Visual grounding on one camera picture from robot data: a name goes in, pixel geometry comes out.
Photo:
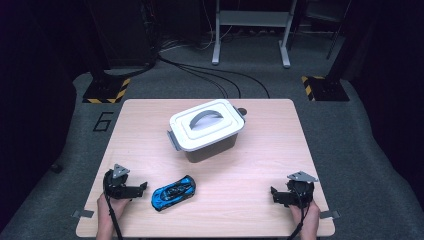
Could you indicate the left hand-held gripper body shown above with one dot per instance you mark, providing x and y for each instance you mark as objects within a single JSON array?
[{"x": 116, "y": 191}]

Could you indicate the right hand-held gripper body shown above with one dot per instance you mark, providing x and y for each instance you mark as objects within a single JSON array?
[{"x": 300, "y": 195}]

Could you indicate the blue toy car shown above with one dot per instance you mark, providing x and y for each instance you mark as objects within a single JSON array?
[{"x": 173, "y": 193}]

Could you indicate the clear storage box grey latches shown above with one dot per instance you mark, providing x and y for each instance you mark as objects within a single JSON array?
[{"x": 213, "y": 152}]

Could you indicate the person's left hand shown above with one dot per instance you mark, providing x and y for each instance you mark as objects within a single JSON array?
[{"x": 107, "y": 208}]

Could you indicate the person's right hand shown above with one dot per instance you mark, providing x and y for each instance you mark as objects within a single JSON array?
[{"x": 310, "y": 218}]

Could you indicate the small dark round disc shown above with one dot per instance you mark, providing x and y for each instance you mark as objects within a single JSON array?
[{"x": 243, "y": 111}]

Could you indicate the dark cabinet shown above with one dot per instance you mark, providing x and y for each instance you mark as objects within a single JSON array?
[{"x": 123, "y": 33}]

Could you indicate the white metal stand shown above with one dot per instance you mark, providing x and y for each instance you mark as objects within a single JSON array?
[{"x": 253, "y": 18}]

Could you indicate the grey metal table bracket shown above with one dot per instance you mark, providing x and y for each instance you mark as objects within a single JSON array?
[
  {"x": 83, "y": 214},
  {"x": 330, "y": 214}
]

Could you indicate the black yellow striped base plate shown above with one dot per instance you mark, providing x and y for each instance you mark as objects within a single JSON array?
[
  {"x": 105, "y": 91},
  {"x": 328, "y": 89}
]

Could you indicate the black metal post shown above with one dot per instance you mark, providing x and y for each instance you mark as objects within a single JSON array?
[
  {"x": 345, "y": 43},
  {"x": 98, "y": 50}
]

